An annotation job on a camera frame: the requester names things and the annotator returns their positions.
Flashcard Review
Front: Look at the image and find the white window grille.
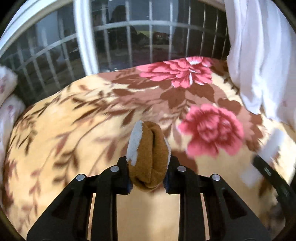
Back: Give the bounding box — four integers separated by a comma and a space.
1, 1, 230, 105

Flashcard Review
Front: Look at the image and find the pink floral folded quilt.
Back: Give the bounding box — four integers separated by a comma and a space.
1, 66, 25, 184

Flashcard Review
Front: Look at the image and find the white curtain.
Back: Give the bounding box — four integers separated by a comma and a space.
224, 1, 295, 127

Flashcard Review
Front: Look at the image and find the brown white sock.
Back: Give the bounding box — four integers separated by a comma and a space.
126, 120, 171, 191

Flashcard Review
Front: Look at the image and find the floral beige fleece blanket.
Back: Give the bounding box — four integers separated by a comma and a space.
2, 57, 295, 237

